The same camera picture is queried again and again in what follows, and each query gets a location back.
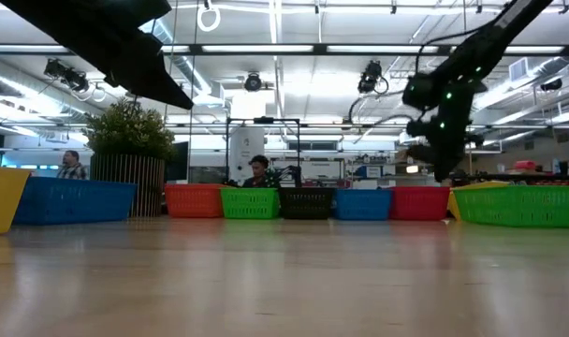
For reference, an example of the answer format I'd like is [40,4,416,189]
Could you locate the red plastic basket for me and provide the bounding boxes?
[389,185,452,222]

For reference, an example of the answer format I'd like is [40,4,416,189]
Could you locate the black plastic basket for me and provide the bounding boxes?
[277,186,337,221]

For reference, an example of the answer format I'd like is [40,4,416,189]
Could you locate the potted green plant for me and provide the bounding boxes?
[81,96,178,219]

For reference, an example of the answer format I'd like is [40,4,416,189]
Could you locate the black hanging ceiling camera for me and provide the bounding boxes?
[357,59,390,95]

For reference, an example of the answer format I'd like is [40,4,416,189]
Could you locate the blue plastic basket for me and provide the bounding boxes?
[12,176,139,227]
[333,187,393,222]

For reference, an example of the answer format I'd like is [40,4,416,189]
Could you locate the white cylinder machine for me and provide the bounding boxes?
[227,126,266,186]

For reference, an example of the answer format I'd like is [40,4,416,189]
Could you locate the black overhead frame beam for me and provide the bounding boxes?
[0,42,569,56]

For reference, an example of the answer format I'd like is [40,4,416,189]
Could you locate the round black ceiling fixture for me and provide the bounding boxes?
[243,71,264,93]

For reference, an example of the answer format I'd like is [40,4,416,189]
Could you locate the black tubular stand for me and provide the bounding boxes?
[225,115,302,189]

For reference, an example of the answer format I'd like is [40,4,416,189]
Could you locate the green plastic basket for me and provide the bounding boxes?
[452,184,569,229]
[219,186,281,221]

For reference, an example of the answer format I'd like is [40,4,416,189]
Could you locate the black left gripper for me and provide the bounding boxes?
[0,0,195,111]

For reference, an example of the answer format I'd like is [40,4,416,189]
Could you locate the person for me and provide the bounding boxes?
[241,154,282,189]
[55,149,89,182]

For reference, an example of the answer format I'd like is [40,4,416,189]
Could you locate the orange plastic basket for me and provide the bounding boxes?
[164,183,226,219]

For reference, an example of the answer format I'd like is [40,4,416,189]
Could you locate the black ceiling spotlight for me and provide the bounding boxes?
[42,57,91,93]

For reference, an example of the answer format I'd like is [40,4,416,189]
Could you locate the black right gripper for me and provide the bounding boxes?
[407,104,485,184]

